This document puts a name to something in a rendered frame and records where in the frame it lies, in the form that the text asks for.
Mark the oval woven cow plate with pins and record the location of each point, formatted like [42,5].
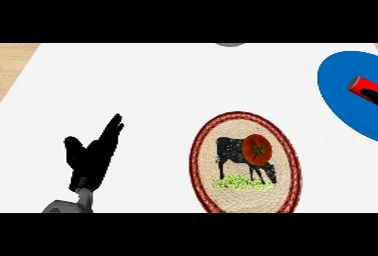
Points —
[237,193]

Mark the red tomato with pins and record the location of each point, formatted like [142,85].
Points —
[257,149]

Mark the red can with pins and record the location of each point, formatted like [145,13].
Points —
[364,88]

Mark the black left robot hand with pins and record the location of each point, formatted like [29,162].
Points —
[91,156]

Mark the blue oval placemat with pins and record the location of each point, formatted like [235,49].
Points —
[345,96]

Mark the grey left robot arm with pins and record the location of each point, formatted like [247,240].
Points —
[82,201]

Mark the grey round object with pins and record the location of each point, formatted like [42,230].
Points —
[229,44]

